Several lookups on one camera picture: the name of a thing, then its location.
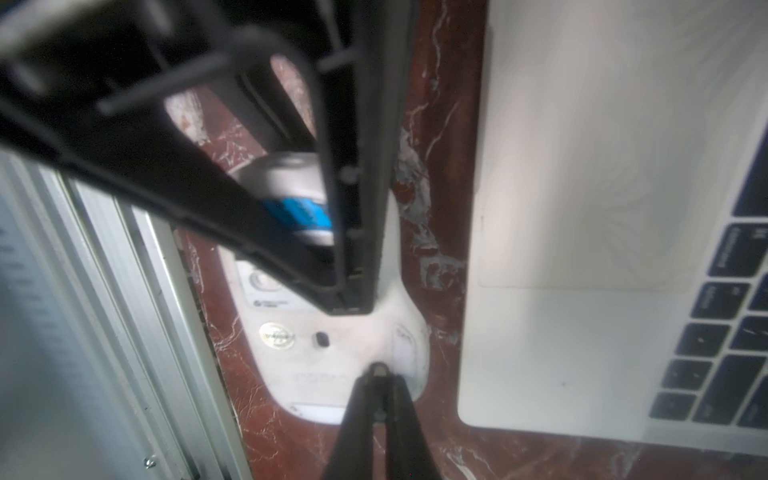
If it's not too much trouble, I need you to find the aluminium front rail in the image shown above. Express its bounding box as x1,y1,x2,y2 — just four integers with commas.
1,151,251,479

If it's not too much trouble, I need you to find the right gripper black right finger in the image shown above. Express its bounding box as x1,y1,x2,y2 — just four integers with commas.
383,374,442,480

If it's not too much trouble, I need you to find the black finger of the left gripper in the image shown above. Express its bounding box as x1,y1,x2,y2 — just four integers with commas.
1,95,336,306
311,1,420,315

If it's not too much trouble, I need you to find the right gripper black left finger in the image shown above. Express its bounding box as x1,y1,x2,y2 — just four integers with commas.
321,367,384,479

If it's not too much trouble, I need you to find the white wireless mouse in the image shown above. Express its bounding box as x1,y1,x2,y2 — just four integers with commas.
219,152,430,425

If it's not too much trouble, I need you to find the silver laptop with black keyboard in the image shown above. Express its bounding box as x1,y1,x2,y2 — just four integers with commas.
457,1,767,456

